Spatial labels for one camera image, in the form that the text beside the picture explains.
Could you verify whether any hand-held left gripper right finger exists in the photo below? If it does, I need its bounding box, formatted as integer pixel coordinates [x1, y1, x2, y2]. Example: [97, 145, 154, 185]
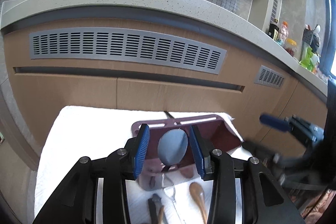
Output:
[189, 124, 306, 224]

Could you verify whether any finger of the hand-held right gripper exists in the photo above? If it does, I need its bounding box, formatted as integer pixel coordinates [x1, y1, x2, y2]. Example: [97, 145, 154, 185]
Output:
[259, 114, 326, 146]
[241, 140, 310, 172]

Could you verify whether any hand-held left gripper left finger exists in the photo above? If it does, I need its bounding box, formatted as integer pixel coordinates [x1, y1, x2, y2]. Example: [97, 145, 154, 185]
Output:
[33, 124, 151, 224]

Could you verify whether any blue spoon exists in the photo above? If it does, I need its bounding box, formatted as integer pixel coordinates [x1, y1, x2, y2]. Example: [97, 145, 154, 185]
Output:
[157, 129, 189, 174]

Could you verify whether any maroon plastic utensil holder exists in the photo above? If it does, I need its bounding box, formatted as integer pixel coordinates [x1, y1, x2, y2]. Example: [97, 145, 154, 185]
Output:
[131, 114, 243, 191]

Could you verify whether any shovel-shaped metal spoon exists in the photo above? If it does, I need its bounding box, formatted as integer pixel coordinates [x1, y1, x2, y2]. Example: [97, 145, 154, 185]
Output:
[161, 174, 184, 224]

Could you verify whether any black-handled metal spoon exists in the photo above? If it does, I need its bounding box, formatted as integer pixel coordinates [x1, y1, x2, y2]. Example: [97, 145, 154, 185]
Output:
[148, 194, 164, 224]

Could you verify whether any small grey vent grille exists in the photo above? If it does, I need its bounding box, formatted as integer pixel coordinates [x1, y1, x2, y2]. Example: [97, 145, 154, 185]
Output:
[253, 65, 285, 88]

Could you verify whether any patterned brown cloth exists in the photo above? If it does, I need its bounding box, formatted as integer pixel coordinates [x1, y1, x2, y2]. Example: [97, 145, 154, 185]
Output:
[302, 187, 336, 222]

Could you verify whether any white textured towel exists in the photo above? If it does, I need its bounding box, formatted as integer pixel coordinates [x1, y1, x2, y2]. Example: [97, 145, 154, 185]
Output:
[34, 105, 265, 224]

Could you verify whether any thin wooden stick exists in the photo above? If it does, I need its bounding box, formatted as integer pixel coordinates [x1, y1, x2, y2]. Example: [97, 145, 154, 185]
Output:
[157, 205, 165, 224]

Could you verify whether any green plastic bag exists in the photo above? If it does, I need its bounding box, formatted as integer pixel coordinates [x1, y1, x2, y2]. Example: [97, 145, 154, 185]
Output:
[299, 47, 321, 71]

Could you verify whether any yellow-lidded jar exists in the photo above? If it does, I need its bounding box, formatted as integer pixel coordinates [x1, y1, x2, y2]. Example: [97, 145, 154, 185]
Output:
[285, 38, 298, 57]

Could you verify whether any wooden kitchen cabinet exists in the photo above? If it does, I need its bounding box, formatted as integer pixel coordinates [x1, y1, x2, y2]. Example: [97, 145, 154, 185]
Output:
[0, 11, 328, 177]

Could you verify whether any clear orange-capped bottle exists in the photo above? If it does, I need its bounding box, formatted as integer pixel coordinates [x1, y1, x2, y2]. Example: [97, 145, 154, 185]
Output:
[279, 21, 289, 42]

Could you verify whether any dark sauce bottle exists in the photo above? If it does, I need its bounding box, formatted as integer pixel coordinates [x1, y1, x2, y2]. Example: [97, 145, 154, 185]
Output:
[268, 20, 280, 41]

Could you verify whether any grey utensil rack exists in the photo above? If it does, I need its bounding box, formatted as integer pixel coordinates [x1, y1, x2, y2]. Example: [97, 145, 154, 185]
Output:
[303, 25, 322, 56]

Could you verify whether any long grey vent grille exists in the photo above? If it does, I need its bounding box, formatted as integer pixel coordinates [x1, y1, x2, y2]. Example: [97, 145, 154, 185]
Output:
[29, 27, 227, 75]

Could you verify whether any dark window frame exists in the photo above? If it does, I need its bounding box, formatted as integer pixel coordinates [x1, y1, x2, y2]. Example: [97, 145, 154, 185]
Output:
[322, 0, 336, 77]

